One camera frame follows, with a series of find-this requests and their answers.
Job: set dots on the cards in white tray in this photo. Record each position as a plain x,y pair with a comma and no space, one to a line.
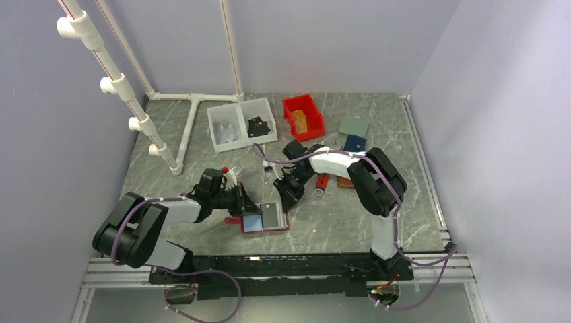
226,132

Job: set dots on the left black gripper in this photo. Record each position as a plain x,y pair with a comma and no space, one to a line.
242,202

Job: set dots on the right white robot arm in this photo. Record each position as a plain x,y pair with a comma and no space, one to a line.
377,183

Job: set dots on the black credit card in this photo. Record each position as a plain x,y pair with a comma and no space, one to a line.
257,123

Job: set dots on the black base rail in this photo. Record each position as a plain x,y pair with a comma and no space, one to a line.
350,274

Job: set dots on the green card holder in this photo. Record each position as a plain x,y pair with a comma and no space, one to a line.
352,126

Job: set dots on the white divided tray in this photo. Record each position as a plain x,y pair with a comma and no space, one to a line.
239,113

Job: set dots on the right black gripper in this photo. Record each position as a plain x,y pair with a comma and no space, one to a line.
289,197

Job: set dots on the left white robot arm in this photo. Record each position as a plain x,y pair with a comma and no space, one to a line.
130,235

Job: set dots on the white pvc pipe frame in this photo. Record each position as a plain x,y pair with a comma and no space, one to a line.
77,25

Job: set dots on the red handled adjustable wrench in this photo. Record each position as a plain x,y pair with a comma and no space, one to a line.
323,178

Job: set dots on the silver grey credit card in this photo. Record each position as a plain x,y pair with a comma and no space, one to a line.
270,215

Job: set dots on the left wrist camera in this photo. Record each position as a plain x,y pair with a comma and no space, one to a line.
231,175

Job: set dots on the orange card in bin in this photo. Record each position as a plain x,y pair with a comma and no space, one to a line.
300,121

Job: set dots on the brown card holder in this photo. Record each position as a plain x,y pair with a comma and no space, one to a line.
344,183

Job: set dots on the red plastic bin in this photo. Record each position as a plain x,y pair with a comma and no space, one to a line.
315,122

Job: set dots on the blue card holder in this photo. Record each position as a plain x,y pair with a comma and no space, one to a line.
355,144

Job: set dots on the red card holder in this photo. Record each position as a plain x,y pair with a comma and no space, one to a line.
252,224

